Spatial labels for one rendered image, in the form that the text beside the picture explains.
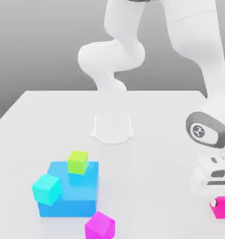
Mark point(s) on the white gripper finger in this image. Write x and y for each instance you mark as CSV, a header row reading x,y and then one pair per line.
x,y
213,203

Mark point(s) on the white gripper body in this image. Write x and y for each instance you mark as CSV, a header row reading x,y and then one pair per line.
x,y
200,181

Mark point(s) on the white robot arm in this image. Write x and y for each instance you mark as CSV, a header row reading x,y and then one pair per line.
x,y
194,37

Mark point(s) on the small lime green cube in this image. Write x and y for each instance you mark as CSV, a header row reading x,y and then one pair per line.
x,y
78,163

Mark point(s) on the small pink cube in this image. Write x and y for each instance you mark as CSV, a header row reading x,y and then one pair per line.
x,y
224,208

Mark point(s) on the small cyan cube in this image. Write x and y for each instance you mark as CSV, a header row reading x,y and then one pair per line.
x,y
47,189

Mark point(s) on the small purple cube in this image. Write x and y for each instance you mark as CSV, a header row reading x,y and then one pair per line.
x,y
100,226

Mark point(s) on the large blue box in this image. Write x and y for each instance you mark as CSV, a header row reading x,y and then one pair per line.
x,y
77,192

